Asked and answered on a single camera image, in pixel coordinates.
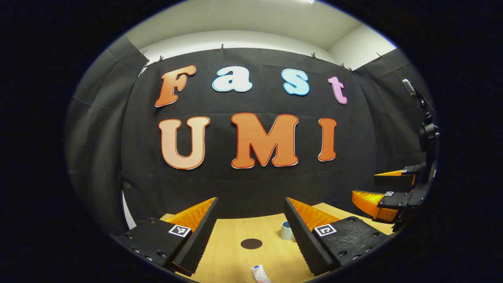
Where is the wooden desktop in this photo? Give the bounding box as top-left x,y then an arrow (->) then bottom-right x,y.
159,202 -> 395,283

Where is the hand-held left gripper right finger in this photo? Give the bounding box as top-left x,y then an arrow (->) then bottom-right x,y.
284,197 -> 392,276

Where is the light blue cup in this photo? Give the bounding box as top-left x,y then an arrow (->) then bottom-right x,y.
280,221 -> 295,241

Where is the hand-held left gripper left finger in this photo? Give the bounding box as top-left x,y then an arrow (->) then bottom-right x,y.
112,197 -> 220,276

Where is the white toothpaste tube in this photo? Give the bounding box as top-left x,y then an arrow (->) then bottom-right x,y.
251,265 -> 271,283

